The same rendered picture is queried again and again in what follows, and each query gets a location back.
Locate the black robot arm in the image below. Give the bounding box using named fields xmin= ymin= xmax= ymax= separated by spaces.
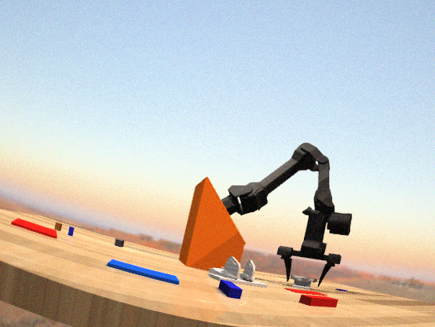
xmin=221 ymin=142 xmax=353 ymax=259

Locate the red flat bar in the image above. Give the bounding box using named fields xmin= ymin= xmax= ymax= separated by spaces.
xmin=11 ymin=219 xmax=57 ymax=238

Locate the blue flat bar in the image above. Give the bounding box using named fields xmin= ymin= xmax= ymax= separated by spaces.
xmin=107 ymin=259 xmax=180 ymax=285

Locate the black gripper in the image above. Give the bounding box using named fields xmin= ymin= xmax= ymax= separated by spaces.
xmin=277 ymin=230 xmax=342 ymax=287

